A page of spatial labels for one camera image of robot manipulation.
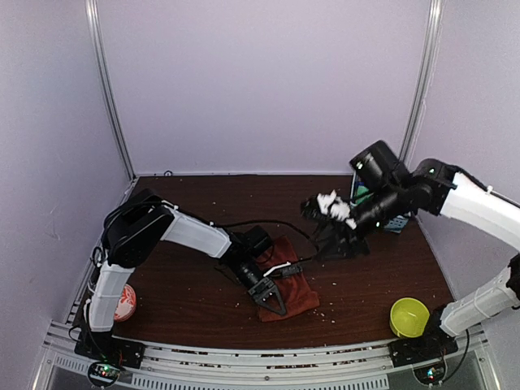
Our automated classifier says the light blue perforated basket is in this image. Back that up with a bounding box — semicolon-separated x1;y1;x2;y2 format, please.
349;174;412;234

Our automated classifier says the aluminium front rail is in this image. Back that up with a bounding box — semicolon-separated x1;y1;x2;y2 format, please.
29;322;501;389

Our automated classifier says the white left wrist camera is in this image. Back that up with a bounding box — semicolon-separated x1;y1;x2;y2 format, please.
263;262;303;279

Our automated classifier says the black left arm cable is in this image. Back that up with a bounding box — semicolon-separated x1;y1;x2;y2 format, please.
210;219;322;261

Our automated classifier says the right aluminium frame post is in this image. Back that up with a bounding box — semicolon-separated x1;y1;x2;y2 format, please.
399;0;444;167

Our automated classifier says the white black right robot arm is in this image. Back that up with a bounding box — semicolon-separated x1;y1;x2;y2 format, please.
350;141;519;359

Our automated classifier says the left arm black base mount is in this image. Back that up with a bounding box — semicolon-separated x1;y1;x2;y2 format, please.
74;328;145;369

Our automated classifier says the green microfibre towel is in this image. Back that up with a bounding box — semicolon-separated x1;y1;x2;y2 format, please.
353;184;372;204

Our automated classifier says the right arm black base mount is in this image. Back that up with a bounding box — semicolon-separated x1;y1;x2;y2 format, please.
388;326;459;367

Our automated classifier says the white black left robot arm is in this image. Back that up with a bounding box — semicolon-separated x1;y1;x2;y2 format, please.
84;188;369;361

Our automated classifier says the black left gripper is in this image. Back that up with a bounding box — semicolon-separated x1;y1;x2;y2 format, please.
229;260;286;317

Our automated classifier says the left aluminium frame post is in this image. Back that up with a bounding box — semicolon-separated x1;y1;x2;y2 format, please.
84;0;137;181

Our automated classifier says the yellow-green bowl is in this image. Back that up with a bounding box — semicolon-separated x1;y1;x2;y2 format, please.
389;297;430;338

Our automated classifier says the red white patterned plate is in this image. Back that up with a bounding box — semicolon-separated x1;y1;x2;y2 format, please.
114;284;137;322

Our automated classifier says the dark red towel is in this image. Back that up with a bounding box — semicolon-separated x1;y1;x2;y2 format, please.
256;236;320;323

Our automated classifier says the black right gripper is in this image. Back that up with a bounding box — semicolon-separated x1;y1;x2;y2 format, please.
310;180;406;260

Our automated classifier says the aluminium frame post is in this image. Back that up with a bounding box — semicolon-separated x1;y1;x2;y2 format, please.
399;0;444;167
84;0;137;181

